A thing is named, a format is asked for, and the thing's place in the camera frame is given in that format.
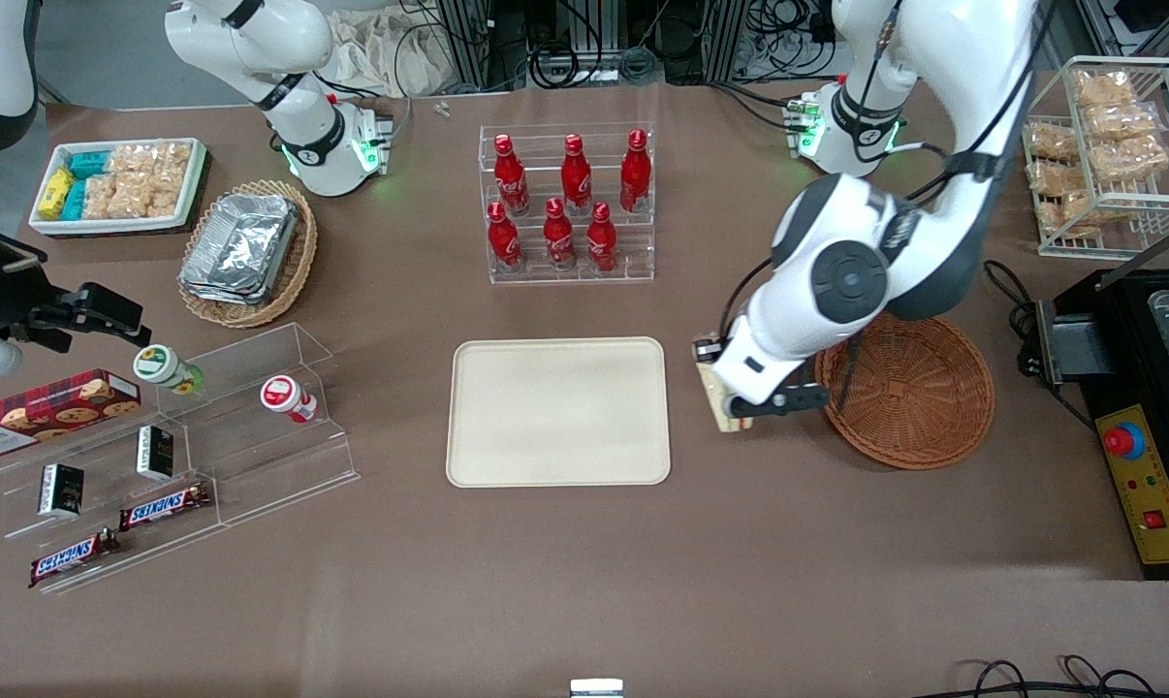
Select triangular sandwich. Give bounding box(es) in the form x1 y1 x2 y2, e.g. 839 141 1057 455
697 361 744 434

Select white rectangular snack tray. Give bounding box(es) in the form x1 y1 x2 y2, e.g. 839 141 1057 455
28 138 208 238

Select brown round wicker basket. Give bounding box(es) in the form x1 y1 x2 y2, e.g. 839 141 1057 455
814 312 996 472

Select light oval wicker basket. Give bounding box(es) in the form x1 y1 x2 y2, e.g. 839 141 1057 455
176 178 320 330

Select beige rectangular plastic tray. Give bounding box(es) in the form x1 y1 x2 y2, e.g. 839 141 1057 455
446 336 673 489

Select green lid small bottle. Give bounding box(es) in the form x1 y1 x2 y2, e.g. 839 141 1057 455
132 344 205 397

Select red cookie box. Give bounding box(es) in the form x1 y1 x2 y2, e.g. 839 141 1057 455
0 368 143 462

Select yellow snack packet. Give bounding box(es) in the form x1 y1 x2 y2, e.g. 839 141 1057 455
39 169 75 221

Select stacked aluminium foil trays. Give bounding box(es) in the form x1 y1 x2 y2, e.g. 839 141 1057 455
178 192 300 307

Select small black box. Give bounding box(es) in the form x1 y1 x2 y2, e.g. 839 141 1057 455
136 425 176 483
38 462 86 519

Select red lid small bottle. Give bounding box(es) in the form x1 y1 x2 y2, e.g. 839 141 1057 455
259 374 320 426

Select clear acrylic bottle rack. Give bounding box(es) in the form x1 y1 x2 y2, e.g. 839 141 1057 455
478 121 657 286

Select Snickers chocolate bar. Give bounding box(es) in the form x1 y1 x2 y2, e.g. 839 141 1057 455
28 528 121 589
118 482 214 532

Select clear acrylic stepped shelf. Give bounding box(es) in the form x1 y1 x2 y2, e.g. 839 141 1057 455
0 323 362 595

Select red cola bottle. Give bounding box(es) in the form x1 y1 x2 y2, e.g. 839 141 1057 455
559 134 593 217
492 134 531 217
619 129 653 214
585 202 619 275
543 198 579 272
486 201 525 275

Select grey metal box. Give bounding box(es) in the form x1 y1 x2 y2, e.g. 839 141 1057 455
1034 299 1145 387

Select clear fried snack bag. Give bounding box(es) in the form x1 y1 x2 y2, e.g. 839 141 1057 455
1083 101 1159 139
1058 191 1121 239
1029 159 1082 196
1073 69 1135 105
1089 135 1169 182
1027 123 1079 162

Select black console yellow panel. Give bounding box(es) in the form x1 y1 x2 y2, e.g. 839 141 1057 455
1079 269 1169 583

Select beige crumpled cloth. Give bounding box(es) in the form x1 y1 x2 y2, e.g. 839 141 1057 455
328 8 461 99

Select white power strip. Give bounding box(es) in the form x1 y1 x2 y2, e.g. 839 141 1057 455
534 62 616 85

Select grey metal rod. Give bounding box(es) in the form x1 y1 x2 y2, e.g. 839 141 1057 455
1096 214 1169 293

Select black console cable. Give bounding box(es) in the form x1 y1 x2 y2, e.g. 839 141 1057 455
982 259 1097 432

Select black base cables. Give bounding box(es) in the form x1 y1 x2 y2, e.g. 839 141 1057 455
709 79 810 133

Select white wire rack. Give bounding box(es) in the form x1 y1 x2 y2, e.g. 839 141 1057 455
1016 55 1169 260

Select black floor cables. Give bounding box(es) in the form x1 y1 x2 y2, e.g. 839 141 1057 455
933 654 1169 698

